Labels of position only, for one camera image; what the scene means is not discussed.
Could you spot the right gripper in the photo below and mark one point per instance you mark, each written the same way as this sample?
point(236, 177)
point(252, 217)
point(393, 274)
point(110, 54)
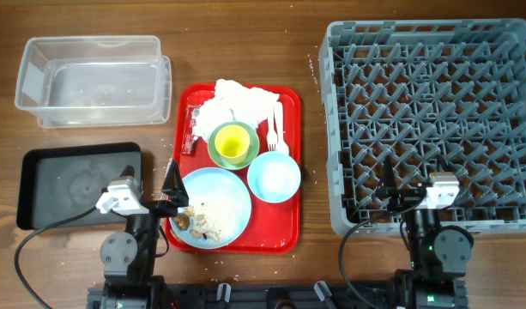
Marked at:
point(409, 193)

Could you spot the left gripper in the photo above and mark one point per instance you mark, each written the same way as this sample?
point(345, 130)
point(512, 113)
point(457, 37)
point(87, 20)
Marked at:
point(176, 191)

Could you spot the yellow plastic cup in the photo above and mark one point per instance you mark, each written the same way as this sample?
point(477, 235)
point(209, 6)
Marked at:
point(232, 143)

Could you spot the green plastic bowl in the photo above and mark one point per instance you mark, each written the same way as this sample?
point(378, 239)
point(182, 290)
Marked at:
point(252, 151)

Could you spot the white napkin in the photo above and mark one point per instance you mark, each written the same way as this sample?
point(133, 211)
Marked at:
point(233, 102)

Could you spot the light blue bowl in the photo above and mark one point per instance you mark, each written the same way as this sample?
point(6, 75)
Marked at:
point(274, 177)

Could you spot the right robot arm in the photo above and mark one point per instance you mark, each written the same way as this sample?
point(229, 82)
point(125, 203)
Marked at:
point(438, 254)

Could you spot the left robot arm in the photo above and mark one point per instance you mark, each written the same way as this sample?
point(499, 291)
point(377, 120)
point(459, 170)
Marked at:
point(129, 256)

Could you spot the grey dishwasher rack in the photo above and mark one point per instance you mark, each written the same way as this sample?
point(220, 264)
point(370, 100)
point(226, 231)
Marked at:
point(418, 92)

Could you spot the red snack wrapper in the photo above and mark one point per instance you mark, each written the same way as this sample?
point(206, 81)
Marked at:
point(189, 139)

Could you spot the food scraps on plate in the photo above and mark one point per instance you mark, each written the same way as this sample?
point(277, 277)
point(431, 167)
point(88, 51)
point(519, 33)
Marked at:
point(207, 221)

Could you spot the light blue plate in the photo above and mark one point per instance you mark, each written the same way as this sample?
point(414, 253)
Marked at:
point(216, 185)

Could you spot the black plastic tray bin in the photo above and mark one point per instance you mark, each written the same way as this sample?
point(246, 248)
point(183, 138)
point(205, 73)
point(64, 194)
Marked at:
point(58, 183)

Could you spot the clear plastic bin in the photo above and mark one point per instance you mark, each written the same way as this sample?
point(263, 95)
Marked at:
point(95, 81)

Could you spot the white plastic fork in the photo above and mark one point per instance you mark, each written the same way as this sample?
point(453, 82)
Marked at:
point(271, 137)

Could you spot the red serving tray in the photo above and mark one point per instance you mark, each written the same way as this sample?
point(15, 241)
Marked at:
point(273, 227)

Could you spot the white plastic spoon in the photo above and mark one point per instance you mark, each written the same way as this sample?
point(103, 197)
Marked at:
point(281, 146)

